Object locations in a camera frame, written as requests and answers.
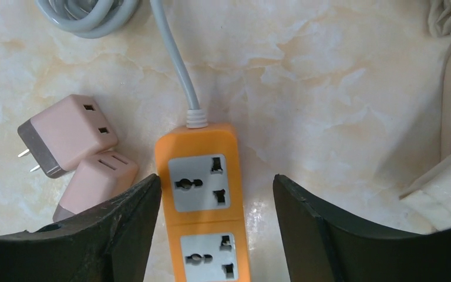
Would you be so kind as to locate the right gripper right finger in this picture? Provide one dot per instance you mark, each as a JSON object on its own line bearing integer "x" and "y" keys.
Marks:
{"x": 323, "y": 242}

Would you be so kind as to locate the pink plug adapter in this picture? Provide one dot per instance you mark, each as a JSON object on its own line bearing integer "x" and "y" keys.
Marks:
{"x": 97, "y": 179}
{"x": 62, "y": 135}

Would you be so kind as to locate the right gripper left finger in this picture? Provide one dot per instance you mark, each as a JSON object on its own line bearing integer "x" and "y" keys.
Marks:
{"x": 108, "y": 242}

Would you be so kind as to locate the orange power strip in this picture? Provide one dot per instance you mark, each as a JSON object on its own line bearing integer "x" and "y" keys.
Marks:
{"x": 202, "y": 199}

